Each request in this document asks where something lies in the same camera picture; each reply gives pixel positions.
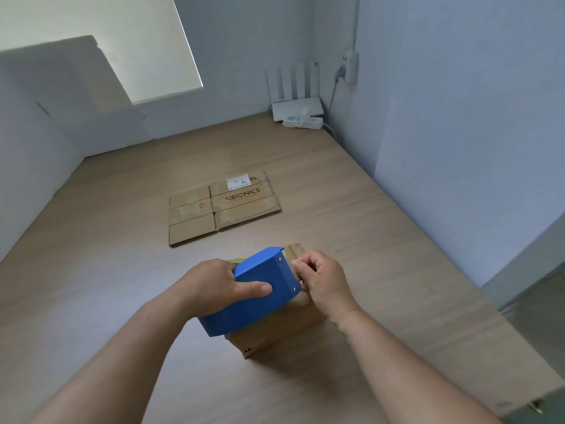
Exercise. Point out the white power strip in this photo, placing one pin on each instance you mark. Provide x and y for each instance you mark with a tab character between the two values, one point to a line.
311	124

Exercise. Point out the white foam partition board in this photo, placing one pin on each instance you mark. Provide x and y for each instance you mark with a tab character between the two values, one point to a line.
31	172

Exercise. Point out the person's right forearm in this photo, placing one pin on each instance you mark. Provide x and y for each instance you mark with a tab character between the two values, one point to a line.
410	375

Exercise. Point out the white router with antennas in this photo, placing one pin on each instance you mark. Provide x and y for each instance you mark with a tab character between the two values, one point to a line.
295	108

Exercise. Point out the bright window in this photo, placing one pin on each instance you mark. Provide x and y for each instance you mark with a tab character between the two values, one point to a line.
132	39

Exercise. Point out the peeled-surface cardboard box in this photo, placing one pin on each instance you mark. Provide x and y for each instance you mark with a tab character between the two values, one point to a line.
282	326

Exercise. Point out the small round brass fitting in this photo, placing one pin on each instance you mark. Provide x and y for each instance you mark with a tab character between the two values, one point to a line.
536	407

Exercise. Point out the person's left hand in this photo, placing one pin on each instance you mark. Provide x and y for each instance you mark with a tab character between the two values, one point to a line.
207	289

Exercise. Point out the clear yellowish tape roll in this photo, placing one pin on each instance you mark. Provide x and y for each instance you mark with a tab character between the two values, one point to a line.
238	259

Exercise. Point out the person's right hand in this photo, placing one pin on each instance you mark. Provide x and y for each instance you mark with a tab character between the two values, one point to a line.
329	287

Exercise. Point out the blue tape dispenser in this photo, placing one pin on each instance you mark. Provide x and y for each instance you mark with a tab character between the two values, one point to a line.
260	300

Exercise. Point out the black-lettered cardboard box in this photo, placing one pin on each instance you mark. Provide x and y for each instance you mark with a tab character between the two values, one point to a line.
190	225

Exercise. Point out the person's left forearm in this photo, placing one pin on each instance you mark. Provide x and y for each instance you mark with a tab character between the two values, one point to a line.
106	366

